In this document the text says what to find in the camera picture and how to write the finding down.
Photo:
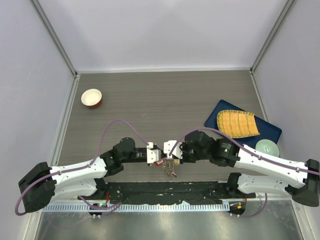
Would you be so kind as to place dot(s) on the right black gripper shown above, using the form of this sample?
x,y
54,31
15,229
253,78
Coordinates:
x,y
182,147

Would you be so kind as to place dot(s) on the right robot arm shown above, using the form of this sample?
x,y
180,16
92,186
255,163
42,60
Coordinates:
x,y
300,180

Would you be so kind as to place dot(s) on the red key tag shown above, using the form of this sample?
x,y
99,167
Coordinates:
x,y
159,163

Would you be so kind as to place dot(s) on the yellow bamboo basket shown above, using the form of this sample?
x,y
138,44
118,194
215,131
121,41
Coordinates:
x,y
237,124

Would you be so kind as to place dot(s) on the white slotted cable duct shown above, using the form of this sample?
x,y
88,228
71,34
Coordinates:
x,y
69,207

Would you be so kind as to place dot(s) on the black mounting plate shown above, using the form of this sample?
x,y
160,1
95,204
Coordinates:
x,y
166,193

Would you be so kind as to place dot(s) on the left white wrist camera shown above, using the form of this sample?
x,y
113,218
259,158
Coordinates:
x,y
153,153

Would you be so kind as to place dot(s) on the pale green bowl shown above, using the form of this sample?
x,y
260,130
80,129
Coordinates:
x,y
268,147

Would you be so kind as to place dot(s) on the red white bowl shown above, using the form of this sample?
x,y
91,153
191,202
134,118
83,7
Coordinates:
x,y
91,98

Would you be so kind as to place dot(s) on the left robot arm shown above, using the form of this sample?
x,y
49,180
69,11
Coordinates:
x,y
44,184

